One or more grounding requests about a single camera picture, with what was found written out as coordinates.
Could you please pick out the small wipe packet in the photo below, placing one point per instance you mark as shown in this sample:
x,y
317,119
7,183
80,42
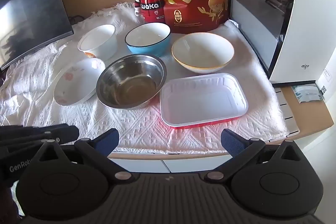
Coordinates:
x,y
307,94

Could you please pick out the white paper bowl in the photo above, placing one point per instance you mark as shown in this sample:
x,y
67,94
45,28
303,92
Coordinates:
x,y
102,43

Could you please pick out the black computer monitor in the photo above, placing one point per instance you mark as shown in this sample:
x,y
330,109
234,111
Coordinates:
x,y
31,11

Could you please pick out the blue ceramic bowl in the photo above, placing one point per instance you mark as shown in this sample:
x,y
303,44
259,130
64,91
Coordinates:
x,y
147,49

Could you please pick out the white floral plate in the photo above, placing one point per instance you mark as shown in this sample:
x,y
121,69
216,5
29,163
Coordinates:
x,y
76,82

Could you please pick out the white bowl with yellow rim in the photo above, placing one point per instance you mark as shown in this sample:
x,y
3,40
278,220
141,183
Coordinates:
x,y
202,53

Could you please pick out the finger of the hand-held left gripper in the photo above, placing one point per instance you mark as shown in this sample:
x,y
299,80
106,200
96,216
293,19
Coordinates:
x,y
63,134

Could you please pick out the white microwave oven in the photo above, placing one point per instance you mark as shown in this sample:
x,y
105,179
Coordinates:
x,y
309,29

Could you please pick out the stainless steel bowl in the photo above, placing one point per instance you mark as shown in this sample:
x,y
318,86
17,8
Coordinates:
x,y
131,82

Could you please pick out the white woven cloth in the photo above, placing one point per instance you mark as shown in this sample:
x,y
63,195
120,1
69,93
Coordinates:
x,y
131,127

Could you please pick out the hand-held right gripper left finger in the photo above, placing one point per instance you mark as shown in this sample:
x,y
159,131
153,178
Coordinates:
x,y
107,140

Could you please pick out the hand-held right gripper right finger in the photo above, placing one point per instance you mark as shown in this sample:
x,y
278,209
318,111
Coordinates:
x,y
231,142

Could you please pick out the white and red plastic tray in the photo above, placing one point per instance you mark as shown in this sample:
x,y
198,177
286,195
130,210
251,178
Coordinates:
x,y
204,100

